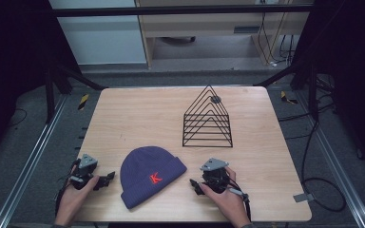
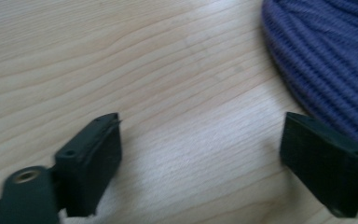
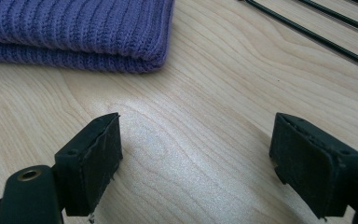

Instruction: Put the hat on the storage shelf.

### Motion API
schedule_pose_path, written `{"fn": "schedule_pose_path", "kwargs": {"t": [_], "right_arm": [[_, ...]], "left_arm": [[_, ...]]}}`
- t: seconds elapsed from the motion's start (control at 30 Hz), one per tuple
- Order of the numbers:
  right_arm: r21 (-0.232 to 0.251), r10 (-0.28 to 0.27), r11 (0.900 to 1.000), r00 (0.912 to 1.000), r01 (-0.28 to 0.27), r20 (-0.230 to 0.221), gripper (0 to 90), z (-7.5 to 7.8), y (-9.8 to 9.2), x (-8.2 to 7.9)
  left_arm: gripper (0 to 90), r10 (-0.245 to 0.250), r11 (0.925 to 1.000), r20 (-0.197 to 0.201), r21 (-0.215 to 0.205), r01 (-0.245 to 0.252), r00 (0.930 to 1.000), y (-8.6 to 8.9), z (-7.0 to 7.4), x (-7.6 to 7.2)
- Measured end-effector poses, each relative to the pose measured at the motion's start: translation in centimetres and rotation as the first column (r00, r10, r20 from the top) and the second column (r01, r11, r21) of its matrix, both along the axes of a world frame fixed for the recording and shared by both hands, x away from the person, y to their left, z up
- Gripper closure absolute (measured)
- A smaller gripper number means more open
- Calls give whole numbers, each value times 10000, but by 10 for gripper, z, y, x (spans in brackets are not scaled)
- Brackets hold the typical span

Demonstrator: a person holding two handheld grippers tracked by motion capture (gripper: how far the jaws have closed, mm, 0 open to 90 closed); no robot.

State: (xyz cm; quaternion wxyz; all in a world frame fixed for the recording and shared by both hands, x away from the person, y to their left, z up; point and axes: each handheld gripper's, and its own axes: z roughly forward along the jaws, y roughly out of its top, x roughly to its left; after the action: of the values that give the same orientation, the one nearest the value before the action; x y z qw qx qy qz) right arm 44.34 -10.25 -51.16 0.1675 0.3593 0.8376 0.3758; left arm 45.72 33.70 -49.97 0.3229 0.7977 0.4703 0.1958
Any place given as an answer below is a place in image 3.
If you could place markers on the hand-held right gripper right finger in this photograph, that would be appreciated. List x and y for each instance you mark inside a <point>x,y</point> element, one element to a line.
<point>310,168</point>

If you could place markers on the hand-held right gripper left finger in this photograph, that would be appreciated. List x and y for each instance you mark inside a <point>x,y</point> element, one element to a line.
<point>87,168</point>

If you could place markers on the purple knitted cloth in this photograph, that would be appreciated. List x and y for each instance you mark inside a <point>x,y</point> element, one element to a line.
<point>74,31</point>

